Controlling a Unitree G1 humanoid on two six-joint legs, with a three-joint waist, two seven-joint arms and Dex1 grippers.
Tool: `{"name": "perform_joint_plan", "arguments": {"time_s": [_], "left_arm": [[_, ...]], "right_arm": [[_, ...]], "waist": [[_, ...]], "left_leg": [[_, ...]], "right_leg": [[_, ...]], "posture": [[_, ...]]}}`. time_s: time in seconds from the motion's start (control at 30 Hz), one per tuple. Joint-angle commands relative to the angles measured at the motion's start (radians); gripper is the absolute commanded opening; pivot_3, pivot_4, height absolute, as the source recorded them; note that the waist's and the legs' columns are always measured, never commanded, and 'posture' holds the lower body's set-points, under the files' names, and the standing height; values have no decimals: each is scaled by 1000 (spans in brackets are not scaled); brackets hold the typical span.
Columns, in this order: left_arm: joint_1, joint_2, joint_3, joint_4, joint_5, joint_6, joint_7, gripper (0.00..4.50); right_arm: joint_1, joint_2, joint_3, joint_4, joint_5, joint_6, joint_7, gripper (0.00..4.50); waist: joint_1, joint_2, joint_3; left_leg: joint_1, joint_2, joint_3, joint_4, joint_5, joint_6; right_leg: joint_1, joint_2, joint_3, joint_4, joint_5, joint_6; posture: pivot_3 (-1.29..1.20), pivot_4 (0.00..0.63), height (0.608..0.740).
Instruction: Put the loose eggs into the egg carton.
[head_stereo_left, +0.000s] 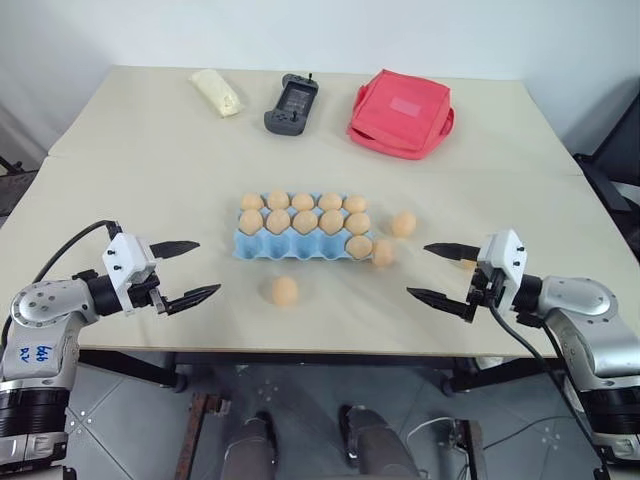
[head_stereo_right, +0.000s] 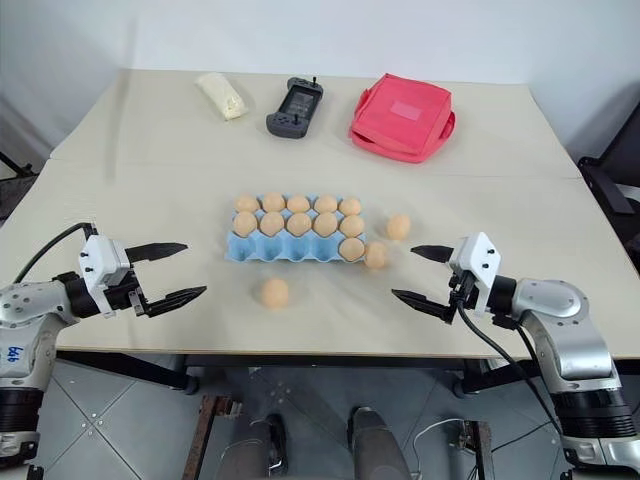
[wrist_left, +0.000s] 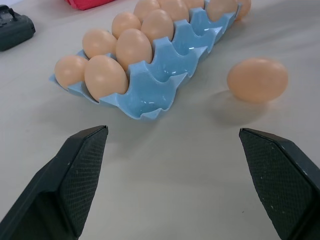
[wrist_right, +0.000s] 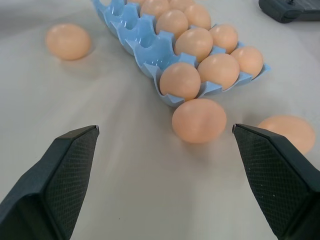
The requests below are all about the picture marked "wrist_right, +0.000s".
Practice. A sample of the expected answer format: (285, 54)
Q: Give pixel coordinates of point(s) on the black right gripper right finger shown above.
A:
(275, 175)

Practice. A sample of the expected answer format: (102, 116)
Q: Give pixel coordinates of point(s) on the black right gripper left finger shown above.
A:
(50, 180)

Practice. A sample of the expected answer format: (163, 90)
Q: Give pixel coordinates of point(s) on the blue plastic egg tray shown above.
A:
(150, 53)

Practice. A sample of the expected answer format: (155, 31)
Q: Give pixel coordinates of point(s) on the tan egg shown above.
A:
(295, 132)
(193, 43)
(180, 3)
(198, 15)
(199, 120)
(247, 60)
(154, 7)
(172, 23)
(224, 37)
(68, 41)
(180, 81)
(218, 71)

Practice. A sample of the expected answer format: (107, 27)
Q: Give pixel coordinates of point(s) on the dark grey device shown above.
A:
(287, 10)

